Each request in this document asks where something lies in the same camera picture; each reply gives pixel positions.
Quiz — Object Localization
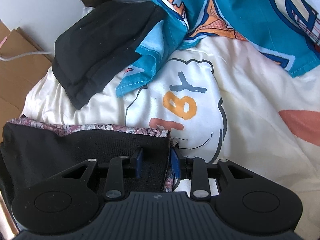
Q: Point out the black knit garment patterned lining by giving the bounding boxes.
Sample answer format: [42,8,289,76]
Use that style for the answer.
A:
[1,117,173,206]

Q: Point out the folded black clothes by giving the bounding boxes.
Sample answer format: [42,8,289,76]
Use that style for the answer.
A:
[52,1,165,109]

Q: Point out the white cartoon print bedsheet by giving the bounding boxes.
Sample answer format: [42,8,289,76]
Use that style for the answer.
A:
[23,37,319,239]

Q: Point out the brown cardboard sheet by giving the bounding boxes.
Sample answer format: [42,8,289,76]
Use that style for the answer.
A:
[1,23,52,128]

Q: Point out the blue cartoon print fabric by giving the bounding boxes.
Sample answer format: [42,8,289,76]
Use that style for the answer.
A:
[116,0,319,97]

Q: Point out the white cable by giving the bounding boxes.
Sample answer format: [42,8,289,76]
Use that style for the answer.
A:
[0,51,54,62]

